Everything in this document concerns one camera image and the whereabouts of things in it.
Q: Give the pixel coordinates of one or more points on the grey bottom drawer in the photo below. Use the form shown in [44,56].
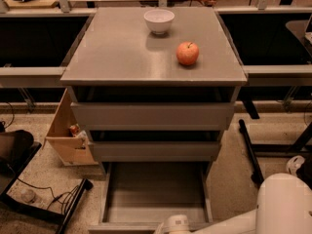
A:
[138,196]

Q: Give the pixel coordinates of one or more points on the grey drawer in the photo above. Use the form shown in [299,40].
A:
[138,196]
[154,151]
[153,116]

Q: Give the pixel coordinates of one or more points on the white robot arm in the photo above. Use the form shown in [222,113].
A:
[283,206]

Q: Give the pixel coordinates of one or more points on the grey drawer cabinet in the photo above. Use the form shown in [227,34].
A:
[120,60]

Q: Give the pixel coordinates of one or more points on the grey middle drawer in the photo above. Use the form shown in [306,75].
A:
[154,151]

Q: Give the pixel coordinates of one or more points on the grey top drawer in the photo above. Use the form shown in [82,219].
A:
[153,116]

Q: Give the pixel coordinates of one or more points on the red apple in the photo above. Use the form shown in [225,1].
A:
[187,53]

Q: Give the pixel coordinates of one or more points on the red snack packet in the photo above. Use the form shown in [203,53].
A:
[75,130]

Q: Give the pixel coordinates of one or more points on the white ceramic bowl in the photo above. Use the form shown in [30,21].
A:
[159,21]

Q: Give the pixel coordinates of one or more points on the cardboard box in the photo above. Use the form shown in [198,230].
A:
[72,150]

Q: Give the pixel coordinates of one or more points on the black stand base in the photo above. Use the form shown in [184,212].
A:
[300,147]

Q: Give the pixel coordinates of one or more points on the white sneaker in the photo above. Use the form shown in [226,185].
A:
[294,164]

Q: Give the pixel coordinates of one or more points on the clear plastic bottle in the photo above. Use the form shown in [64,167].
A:
[31,198]

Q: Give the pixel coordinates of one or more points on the black cart frame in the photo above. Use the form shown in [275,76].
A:
[17,149]

